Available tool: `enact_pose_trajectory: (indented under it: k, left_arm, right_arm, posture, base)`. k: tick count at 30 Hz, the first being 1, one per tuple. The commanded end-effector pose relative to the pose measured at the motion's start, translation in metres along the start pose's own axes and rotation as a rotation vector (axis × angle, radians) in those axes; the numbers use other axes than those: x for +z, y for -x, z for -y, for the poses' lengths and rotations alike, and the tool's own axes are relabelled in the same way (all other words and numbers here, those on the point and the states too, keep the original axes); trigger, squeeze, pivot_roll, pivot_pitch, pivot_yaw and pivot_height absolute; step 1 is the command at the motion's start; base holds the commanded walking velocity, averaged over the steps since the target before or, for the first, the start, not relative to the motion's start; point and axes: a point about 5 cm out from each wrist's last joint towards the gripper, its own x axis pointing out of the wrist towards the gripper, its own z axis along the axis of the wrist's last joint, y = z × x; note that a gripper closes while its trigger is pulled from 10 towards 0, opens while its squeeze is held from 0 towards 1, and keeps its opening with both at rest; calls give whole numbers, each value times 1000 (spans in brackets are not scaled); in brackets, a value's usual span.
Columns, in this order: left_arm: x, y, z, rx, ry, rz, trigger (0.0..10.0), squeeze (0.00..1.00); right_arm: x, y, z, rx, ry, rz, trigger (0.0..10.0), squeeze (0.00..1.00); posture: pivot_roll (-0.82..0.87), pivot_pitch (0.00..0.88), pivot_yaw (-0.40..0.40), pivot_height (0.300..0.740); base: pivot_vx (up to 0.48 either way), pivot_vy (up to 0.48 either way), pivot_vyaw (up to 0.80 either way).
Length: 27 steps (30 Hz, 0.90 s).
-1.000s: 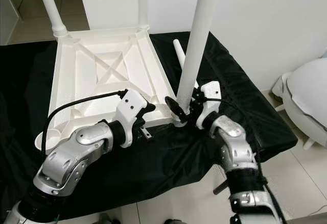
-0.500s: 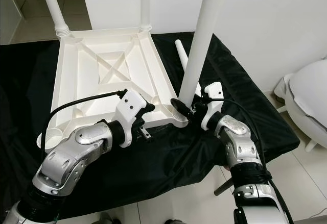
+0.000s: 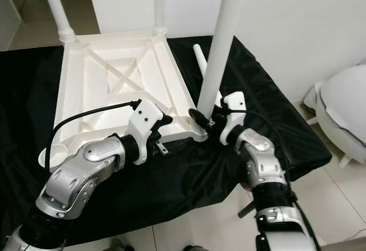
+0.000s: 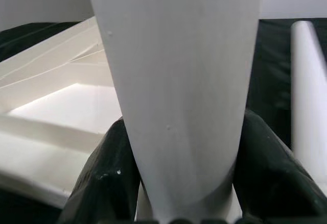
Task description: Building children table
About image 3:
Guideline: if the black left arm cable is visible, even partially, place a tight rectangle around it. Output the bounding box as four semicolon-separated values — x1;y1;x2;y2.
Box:
45;99;142;172

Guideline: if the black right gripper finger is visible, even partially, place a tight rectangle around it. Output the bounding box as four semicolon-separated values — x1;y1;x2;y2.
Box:
189;108;212;129

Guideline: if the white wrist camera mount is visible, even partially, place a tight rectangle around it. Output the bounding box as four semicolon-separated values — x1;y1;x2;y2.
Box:
218;91;248;145
127;99;164;163

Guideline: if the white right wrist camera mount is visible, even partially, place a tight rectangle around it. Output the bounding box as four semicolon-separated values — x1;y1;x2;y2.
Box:
218;91;248;145

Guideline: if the black table cloth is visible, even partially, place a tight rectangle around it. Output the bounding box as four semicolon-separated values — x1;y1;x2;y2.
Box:
0;34;333;249

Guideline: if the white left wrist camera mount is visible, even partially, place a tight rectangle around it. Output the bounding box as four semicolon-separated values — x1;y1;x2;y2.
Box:
127;99;164;163

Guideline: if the white plastic chair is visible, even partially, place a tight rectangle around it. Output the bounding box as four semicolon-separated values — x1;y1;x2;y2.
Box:
302;62;366;169

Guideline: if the white tapered plastic table leg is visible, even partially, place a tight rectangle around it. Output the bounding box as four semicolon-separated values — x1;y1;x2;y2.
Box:
39;0;76;42
196;0;249;119
152;0;168;34
193;44;224;106

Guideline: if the white plastic children table top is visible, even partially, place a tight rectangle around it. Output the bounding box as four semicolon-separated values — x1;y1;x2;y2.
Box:
38;31;208;169

